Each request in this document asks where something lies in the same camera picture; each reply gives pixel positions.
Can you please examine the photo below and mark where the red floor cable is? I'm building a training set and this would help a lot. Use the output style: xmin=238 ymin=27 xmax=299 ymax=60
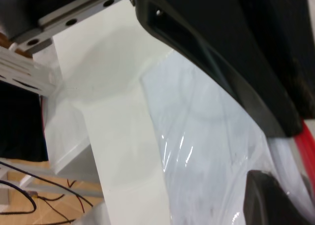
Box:
xmin=66 ymin=179 xmax=87 ymax=215

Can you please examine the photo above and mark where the thin dark floor cable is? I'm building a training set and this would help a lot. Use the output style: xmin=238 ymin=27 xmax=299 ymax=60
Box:
xmin=34 ymin=194 xmax=71 ymax=222

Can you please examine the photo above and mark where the looped black floor cable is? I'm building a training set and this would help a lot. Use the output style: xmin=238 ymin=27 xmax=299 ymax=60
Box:
xmin=0 ymin=179 xmax=37 ymax=217

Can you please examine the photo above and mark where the clear plastic zip bag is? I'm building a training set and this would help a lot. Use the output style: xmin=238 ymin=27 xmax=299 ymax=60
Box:
xmin=140 ymin=50 xmax=315 ymax=225

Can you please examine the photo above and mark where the white perforated camera bracket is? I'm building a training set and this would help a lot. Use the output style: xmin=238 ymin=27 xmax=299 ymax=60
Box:
xmin=0 ymin=44 xmax=62 ymax=99

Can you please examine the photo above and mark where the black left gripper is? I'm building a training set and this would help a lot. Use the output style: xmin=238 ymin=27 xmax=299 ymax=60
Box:
xmin=0 ymin=0 xmax=131 ymax=55

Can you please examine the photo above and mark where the black panel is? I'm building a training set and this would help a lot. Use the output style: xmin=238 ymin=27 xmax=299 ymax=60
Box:
xmin=0 ymin=78 xmax=49 ymax=161

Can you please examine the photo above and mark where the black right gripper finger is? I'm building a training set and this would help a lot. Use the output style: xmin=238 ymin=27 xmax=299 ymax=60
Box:
xmin=243 ymin=170 xmax=307 ymax=225

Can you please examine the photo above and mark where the long black floor cable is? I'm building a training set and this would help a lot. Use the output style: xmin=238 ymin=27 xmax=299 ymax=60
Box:
xmin=0 ymin=161 xmax=95 ymax=208

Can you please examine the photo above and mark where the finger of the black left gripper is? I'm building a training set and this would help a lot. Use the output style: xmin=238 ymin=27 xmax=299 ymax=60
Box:
xmin=127 ymin=0 xmax=303 ymax=137
xmin=236 ymin=0 xmax=315 ymax=120

